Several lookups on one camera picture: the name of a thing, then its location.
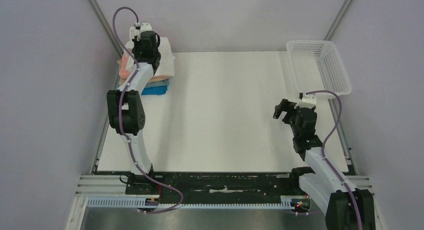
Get white t shirt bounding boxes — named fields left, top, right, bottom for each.
left=119, top=37, right=175, bottom=82

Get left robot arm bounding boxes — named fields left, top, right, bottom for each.
left=106, top=30, right=161, bottom=194

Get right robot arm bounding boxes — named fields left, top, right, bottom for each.
left=273, top=98, right=376, bottom=230

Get pink folded t shirt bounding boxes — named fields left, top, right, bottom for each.
left=118, top=52, right=173, bottom=82

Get beige folded t shirt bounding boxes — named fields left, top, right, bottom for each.
left=117, top=59, right=170, bottom=86

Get blue folded t shirt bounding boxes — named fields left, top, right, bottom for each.
left=141, top=85, right=168, bottom=96

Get white plastic basket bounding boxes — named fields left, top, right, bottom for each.
left=286, top=40, right=352, bottom=96

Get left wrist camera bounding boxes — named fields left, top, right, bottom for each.
left=129, top=22, right=153, bottom=40

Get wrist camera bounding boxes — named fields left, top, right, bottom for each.
left=294, top=92, right=317, bottom=109
left=129, top=22, right=153, bottom=40

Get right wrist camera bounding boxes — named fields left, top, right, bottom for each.
left=294, top=92, right=317, bottom=109

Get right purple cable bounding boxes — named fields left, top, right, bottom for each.
left=296, top=89, right=364, bottom=230

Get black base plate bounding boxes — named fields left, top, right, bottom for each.
left=120, top=171, right=309, bottom=205

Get white cable duct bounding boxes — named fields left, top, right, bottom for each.
left=86, top=196, right=310, bottom=211

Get aluminium frame rails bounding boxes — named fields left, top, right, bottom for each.
left=66, top=153, right=382, bottom=230

